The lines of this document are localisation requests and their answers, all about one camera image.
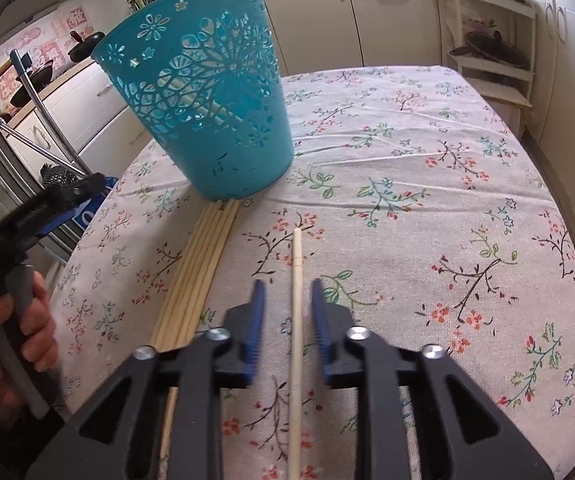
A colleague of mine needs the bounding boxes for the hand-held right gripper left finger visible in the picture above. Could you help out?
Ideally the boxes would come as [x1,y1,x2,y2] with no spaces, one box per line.
[25,280,266,480]

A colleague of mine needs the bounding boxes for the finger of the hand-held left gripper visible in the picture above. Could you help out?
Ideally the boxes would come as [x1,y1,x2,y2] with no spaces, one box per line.
[0,172,107,247]

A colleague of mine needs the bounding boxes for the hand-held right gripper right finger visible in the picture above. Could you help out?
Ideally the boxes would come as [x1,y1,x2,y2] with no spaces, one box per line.
[310,279,554,480]

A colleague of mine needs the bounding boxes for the wooden chopstick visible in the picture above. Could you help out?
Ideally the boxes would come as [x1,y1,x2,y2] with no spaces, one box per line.
[290,227,303,480]

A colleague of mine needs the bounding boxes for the group of wooden chopsticks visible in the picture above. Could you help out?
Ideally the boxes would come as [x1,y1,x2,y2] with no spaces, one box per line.
[150,200,241,480]

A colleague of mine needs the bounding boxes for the teal perforated plastic basket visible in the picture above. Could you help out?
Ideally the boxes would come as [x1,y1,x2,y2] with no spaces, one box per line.
[90,0,296,202]

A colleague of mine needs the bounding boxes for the person's left hand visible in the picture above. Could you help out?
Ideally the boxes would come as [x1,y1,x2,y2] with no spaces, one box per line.
[0,270,59,411]

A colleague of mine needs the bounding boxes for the black round brush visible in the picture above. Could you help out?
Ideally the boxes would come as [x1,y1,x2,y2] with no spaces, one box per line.
[41,162,76,187]

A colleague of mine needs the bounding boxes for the blue plastic bag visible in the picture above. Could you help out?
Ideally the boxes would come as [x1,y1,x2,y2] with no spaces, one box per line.
[42,176,119,242]

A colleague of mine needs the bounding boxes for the cream cabinet with counter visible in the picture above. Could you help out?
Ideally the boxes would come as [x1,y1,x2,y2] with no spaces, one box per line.
[5,57,156,173]

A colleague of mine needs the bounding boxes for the black frying pan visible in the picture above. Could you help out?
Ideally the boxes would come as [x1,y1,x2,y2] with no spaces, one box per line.
[8,60,56,107]
[69,31,106,59]

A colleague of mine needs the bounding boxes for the floral tablecloth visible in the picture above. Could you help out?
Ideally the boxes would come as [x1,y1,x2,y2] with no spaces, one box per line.
[48,65,575,480]

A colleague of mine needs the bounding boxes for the white shelf rack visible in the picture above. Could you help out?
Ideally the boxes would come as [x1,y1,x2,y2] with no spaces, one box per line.
[437,0,537,136]

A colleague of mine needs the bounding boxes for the cream kitchen cabinets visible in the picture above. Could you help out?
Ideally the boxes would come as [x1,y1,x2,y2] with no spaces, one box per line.
[260,0,443,78]

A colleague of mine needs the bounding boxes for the black wok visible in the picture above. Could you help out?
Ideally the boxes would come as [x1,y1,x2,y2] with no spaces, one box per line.
[450,30,531,69]

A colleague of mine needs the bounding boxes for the cream drawer cabinet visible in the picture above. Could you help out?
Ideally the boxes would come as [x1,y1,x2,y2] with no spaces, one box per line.
[525,0,575,311]

